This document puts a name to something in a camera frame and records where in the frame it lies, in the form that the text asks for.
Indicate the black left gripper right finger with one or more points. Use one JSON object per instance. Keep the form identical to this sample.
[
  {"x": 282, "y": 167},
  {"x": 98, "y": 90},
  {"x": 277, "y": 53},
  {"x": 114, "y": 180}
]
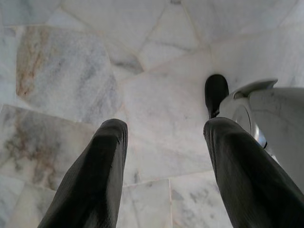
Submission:
[{"x": 249, "y": 185}]

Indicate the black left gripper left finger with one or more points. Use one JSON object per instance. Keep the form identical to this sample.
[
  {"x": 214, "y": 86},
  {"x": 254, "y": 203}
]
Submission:
[{"x": 95, "y": 180}]

